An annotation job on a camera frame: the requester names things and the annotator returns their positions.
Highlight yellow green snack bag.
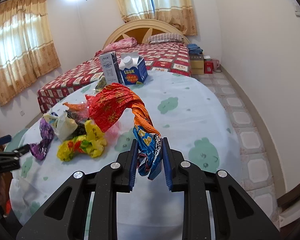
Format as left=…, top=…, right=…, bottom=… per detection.
left=43, top=112, right=87, bottom=141

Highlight cream wooden headboard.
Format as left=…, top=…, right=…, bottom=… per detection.
left=103, top=19, right=190, bottom=48

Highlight red plastic bag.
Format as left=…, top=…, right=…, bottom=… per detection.
left=78, top=102, right=124, bottom=134

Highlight grey tall carton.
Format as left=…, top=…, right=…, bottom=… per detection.
left=99, top=51, right=123, bottom=85

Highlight yellow plastic bag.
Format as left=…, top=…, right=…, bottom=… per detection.
left=57, top=120, right=107, bottom=161

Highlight purple foil wrapper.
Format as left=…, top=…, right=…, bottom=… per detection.
left=30, top=118, right=55, bottom=161

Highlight pink pillow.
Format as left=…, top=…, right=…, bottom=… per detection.
left=102, top=37, right=138, bottom=53

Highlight small dark snack packet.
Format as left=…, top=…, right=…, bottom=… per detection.
left=95, top=76, right=107, bottom=93

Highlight red orange foil wrapper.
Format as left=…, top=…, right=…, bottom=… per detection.
left=85, top=83, right=162, bottom=180

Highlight folded blue clothes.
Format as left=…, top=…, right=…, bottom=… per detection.
left=187, top=43, right=203, bottom=55

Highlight right beige curtain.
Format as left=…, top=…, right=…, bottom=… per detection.
left=116, top=0, right=198, bottom=36

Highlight blue white Look milk carton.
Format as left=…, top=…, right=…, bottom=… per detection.
left=119, top=51, right=148, bottom=85

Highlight orange white snack wrapper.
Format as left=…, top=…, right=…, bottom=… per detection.
left=63, top=102, right=88, bottom=112

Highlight left beige curtain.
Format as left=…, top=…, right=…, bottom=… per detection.
left=0, top=0, right=61, bottom=106

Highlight red box by bed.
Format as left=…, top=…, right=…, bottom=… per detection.
left=204, top=60, right=213, bottom=74

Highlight beige curtain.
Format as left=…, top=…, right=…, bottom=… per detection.
left=0, top=0, right=61, bottom=106
left=116, top=0, right=198, bottom=36

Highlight teal metal trash bin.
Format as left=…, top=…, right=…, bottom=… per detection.
left=4, top=128, right=28, bottom=152

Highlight striped pillow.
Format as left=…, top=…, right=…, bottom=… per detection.
left=147, top=33, right=183, bottom=44

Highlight red patterned bed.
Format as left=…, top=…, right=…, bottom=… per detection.
left=37, top=42, right=192, bottom=114

